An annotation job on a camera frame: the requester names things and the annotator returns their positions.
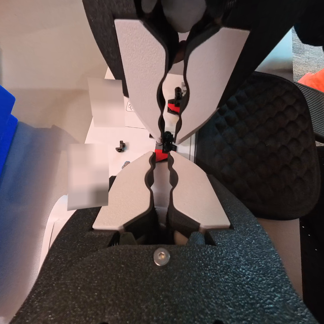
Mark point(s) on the person's right forearm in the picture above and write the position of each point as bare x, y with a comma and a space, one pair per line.
311, 20

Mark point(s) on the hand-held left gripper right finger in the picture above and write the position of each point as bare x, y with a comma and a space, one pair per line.
195, 197

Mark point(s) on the blue plastic bin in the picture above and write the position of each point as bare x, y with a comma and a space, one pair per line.
6, 121

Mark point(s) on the black mesh chair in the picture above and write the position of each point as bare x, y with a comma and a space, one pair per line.
313, 106

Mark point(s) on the person's right hand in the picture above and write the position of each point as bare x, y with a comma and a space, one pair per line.
181, 52

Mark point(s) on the white instruction booklet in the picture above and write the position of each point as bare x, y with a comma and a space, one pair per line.
136, 145

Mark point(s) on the small black brick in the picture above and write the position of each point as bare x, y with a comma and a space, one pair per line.
121, 146

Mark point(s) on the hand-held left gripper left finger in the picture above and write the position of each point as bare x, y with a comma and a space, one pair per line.
121, 197

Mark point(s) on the orange cloth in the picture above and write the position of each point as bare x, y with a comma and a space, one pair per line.
315, 82

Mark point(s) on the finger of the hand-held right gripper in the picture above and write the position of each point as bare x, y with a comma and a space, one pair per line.
212, 76
141, 70

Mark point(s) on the red and black brick assembly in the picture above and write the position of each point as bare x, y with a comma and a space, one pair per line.
165, 141

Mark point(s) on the black padded chair seat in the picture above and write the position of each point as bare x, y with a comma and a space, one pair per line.
265, 151

